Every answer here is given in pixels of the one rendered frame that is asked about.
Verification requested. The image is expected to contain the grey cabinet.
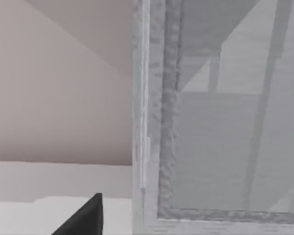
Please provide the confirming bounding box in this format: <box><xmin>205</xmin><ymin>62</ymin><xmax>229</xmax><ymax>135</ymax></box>
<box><xmin>131</xmin><ymin>0</ymin><xmax>294</xmax><ymax>235</ymax></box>

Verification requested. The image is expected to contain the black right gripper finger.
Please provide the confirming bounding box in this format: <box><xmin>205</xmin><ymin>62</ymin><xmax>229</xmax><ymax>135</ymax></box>
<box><xmin>50</xmin><ymin>192</ymin><xmax>104</xmax><ymax>235</ymax></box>

